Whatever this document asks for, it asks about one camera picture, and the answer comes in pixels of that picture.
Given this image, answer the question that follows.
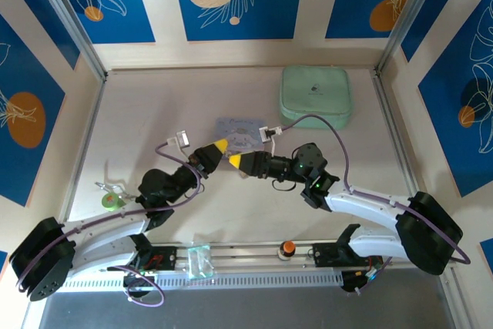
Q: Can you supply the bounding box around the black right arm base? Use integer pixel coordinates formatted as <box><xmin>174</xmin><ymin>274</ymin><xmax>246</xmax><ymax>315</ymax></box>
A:
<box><xmin>311</xmin><ymin>242</ymin><xmax>373</xmax><ymax>268</ymax></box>

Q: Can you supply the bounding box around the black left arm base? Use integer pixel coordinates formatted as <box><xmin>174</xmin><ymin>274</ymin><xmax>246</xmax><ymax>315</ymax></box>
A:
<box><xmin>132</xmin><ymin>243</ymin><xmax>179</xmax><ymax>273</ymax></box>

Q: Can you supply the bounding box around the mint green zip pouch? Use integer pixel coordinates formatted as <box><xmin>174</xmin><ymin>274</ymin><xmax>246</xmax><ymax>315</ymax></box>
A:
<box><xmin>277</xmin><ymin>65</ymin><xmax>354</xmax><ymax>130</ymax></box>

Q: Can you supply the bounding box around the clear plastic bag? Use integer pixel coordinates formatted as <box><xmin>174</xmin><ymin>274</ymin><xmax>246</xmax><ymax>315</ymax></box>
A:
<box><xmin>186</xmin><ymin>243</ymin><xmax>213</xmax><ymax>279</ymax></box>

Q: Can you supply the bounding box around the small orange capped bottle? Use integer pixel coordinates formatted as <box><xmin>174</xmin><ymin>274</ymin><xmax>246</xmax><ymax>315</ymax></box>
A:
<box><xmin>277</xmin><ymin>240</ymin><xmax>297</xmax><ymax>261</ymax></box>

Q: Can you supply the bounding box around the thin black cable loop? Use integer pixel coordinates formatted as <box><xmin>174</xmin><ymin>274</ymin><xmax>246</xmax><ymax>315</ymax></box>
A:
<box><xmin>271</xmin><ymin>180</ymin><xmax>300</xmax><ymax>193</ymax></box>

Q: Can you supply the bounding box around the aluminium table side rail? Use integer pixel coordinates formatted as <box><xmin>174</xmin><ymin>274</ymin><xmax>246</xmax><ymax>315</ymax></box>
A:
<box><xmin>371</xmin><ymin>70</ymin><xmax>421</xmax><ymax>197</ymax></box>
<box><xmin>60</xmin><ymin>70</ymin><xmax>108</xmax><ymax>226</ymax></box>

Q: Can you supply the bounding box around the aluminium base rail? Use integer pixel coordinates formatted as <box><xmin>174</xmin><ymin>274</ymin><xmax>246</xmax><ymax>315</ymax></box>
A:
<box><xmin>149</xmin><ymin>242</ymin><xmax>347</xmax><ymax>270</ymax></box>

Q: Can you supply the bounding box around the grey slotted cable duct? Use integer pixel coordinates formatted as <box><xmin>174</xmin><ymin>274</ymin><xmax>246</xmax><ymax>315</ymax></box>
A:
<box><xmin>63</xmin><ymin>270</ymin><xmax>344</xmax><ymax>287</ymax></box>

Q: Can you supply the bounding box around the aluminium frame post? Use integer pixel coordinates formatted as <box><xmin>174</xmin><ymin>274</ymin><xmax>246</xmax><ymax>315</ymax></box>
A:
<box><xmin>26</xmin><ymin>0</ymin><xmax>109</xmax><ymax>80</ymax></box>
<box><xmin>375</xmin><ymin>0</ymin><xmax>455</xmax><ymax>76</ymax></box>

